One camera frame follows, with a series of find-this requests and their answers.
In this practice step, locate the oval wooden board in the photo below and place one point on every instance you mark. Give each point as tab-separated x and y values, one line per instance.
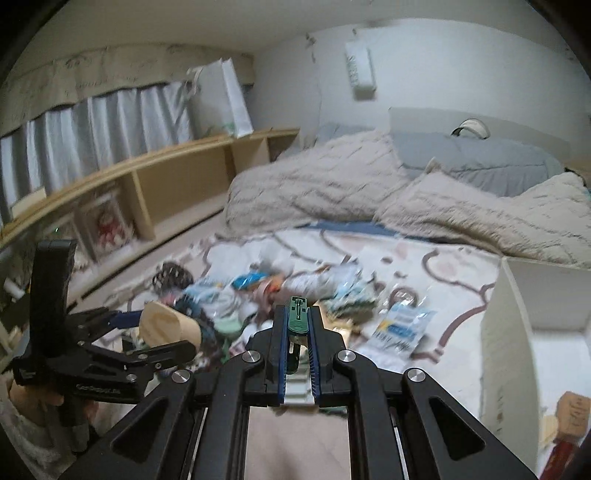
168	325
549	434

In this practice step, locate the white and black headphones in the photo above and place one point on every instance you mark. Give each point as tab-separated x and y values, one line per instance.
471	127

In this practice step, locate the carved wooden block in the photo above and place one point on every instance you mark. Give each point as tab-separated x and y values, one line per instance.
575	415

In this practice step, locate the beige valance with drawings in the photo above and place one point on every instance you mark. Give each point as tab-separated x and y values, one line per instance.
92	74

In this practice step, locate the beige fuzzy blanket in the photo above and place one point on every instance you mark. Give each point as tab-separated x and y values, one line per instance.
323	184

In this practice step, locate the red box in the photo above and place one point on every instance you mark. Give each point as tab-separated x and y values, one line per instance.
563	459

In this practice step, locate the white tote bag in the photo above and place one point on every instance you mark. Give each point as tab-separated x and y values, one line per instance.
224	99

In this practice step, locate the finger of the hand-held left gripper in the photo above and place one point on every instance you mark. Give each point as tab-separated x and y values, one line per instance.
152	353
104	321

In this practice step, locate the wooden wall shelf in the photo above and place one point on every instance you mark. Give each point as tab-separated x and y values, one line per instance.
175	180

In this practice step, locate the blue snack packet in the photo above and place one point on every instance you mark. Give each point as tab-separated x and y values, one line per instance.
247	282

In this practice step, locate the green foil packet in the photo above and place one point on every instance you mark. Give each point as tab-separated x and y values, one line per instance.
351	300

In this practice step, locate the doll in clear box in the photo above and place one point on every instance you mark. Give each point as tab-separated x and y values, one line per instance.
108	226

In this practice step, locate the person's left hand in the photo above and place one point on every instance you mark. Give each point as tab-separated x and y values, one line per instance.
32	394

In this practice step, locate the brown hair claw clip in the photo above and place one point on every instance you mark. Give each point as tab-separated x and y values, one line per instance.
171	277

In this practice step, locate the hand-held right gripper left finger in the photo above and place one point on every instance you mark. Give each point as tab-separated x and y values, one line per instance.
278	350

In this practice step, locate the green round compact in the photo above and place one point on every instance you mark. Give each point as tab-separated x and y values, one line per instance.
228	328

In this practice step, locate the white lace roll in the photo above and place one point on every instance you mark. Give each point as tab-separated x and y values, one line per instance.
314	282

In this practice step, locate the blue and yellow sachet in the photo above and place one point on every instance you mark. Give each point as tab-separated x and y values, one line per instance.
401	330

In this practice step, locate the white cardboard box container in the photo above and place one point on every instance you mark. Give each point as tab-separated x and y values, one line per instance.
517	332

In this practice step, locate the person's left forearm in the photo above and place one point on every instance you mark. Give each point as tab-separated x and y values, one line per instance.
27	434

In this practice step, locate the grey pillow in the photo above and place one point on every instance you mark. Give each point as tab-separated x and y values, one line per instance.
485	161

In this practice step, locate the multicolour crochet piece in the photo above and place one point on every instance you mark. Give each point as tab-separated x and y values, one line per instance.
210	337

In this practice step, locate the green clothespin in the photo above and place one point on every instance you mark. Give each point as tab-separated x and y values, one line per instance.
298	318

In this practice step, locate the grey curtain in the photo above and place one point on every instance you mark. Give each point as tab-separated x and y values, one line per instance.
115	124

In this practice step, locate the white headboard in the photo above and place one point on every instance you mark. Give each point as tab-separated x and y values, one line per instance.
425	121

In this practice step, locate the cartoon printed bed sheet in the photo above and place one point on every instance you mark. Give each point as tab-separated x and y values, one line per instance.
438	272

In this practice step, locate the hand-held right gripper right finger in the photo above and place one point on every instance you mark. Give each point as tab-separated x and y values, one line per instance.
313	350

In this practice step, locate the small brown tape roll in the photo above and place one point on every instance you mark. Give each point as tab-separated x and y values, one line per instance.
402	295

